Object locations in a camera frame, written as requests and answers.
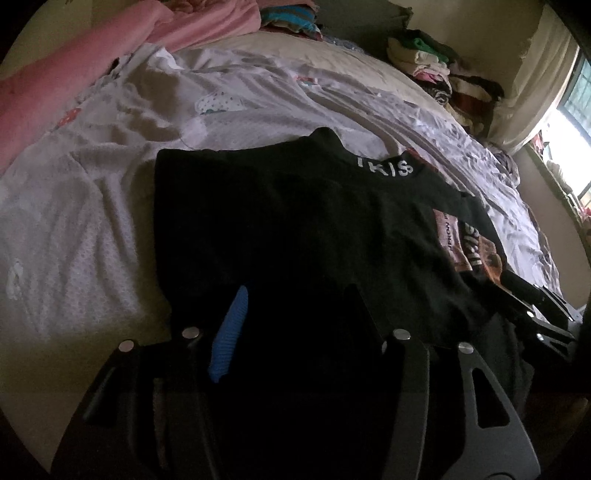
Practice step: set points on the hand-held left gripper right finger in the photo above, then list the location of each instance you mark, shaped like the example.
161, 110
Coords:
406, 367

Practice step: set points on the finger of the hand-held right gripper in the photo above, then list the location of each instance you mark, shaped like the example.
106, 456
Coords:
547, 334
521, 287

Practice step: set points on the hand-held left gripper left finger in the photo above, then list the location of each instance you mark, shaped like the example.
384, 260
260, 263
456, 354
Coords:
231, 332

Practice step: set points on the black printed sweater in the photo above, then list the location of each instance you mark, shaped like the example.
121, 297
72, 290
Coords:
300, 221

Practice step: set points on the pile of mixed clothes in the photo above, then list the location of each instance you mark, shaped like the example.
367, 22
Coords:
443, 78

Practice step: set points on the striped folded clothes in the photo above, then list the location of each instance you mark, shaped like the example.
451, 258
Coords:
291, 21

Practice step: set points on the clutter on windowsill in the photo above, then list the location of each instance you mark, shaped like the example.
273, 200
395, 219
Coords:
561, 166

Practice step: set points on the window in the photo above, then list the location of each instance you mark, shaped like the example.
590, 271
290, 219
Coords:
575, 115

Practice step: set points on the cream curtain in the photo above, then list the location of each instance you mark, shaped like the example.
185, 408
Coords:
535, 78

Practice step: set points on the beige bed sheet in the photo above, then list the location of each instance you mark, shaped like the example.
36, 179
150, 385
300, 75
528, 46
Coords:
346, 62

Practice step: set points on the pink blanket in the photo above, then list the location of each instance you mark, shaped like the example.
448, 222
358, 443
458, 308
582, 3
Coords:
69, 78

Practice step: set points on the grey headboard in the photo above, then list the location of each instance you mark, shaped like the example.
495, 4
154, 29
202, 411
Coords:
360, 18

